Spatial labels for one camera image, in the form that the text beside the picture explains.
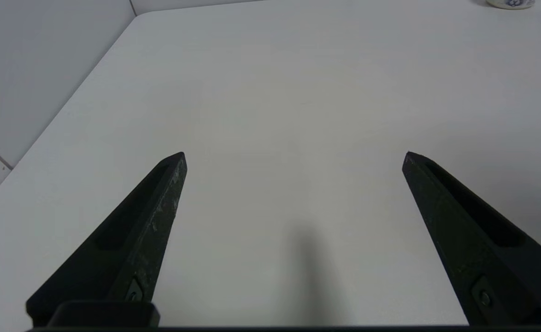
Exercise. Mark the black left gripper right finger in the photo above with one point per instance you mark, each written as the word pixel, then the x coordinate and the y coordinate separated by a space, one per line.
pixel 478 244

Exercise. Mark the white blue patterned cup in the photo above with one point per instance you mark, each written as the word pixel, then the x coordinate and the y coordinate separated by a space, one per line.
pixel 511 3

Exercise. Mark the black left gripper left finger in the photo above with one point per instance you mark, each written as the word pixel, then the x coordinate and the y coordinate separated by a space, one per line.
pixel 127 244

